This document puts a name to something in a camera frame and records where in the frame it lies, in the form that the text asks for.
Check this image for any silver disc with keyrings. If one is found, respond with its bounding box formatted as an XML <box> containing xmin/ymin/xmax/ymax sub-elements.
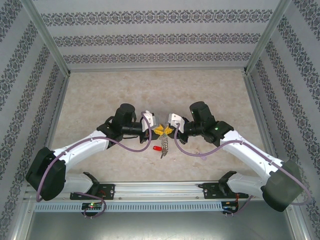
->
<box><xmin>159</xmin><ymin>133</ymin><xmax>170</xmax><ymax>160</ymax></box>

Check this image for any grey sheet metal shelf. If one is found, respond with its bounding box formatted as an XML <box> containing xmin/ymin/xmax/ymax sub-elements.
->
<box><xmin>23</xmin><ymin>211</ymin><xmax>305</xmax><ymax>240</ymax></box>

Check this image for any aluminium side rail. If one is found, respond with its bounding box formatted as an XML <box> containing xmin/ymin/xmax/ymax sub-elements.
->
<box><xmin>243</xmin><ymin>72</ymin><xmax>285</xmax><ymax>182</ymax></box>
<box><xmin>33</xmin><ymin>73</ymin><xmax>72</xmax><ymax>183</ymax></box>

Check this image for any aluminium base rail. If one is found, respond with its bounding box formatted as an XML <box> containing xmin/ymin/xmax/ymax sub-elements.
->
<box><xmin>24</xmin><ymin>181</ymin><xmax>298</xmax><ymax>202</ymax></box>

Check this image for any aluminium back rail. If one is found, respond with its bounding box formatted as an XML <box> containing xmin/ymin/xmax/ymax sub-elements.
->
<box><xmin>67</xmin><ymin>65</ymin><xmax>248</xmax><ymax>74</ymax></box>

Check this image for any slotted grey cable duct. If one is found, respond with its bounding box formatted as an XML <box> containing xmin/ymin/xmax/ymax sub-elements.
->
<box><xmin>34</xmin><ymin>201</ymin><xmax>224</xmax><ymax>213</ymax></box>

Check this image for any aluminium frame post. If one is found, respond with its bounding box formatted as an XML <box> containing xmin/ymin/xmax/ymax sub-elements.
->
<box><xmin>20</xmin><ymin>0</ymin><xmax>72</xmax><ymax>77</ymax></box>
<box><xmin>243</xmin><ymin>0</ymin><xmax>293</xmax><ymax>76</ymax></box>

